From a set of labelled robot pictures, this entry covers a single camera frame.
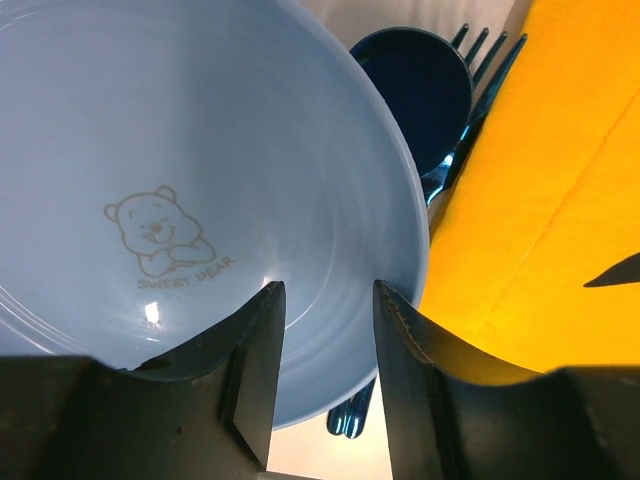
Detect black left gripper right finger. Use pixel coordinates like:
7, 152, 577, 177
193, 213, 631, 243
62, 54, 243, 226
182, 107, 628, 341
373, 281, 639, 479

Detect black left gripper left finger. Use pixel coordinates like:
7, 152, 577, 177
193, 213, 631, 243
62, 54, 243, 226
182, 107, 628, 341
1, 281, 286, 479

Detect yellow Pikachu cloth placemat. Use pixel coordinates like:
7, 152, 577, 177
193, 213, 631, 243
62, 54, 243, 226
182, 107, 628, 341
420, 1, 639, 372

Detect light blue plate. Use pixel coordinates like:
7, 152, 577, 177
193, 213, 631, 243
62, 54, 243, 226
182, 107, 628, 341
1, 1, 428, 428

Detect blue metallic fork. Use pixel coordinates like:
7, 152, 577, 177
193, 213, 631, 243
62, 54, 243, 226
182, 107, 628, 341
344, 22, 529, 441

